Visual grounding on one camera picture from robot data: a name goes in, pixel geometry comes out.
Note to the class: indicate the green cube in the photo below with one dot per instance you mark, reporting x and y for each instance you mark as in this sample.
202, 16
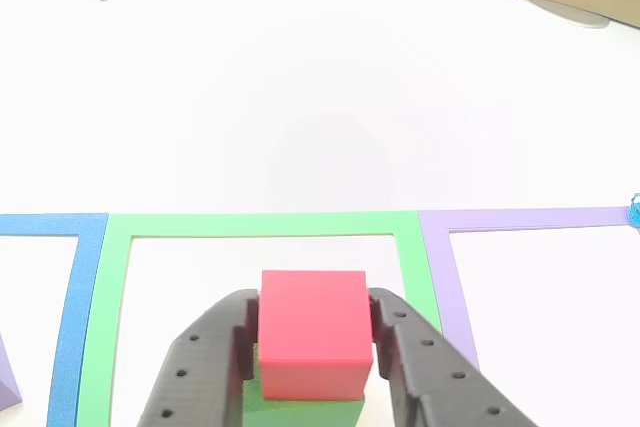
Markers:
300, 414

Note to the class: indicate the small red cube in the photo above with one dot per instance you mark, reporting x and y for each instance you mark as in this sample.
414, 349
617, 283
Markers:
315, 327

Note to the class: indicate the large purple cube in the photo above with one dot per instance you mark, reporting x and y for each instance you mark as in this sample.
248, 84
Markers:
7, 382

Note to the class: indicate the blue tape strip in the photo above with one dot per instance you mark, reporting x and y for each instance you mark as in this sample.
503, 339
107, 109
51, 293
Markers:
635, 212

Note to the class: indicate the grey round disc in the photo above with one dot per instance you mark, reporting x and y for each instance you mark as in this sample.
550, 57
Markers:
565, 9

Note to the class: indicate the purple square frame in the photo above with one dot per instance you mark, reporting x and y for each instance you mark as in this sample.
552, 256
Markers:
450, 272

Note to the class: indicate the green square frame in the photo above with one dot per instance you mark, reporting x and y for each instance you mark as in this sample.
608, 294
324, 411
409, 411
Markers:
110, 297

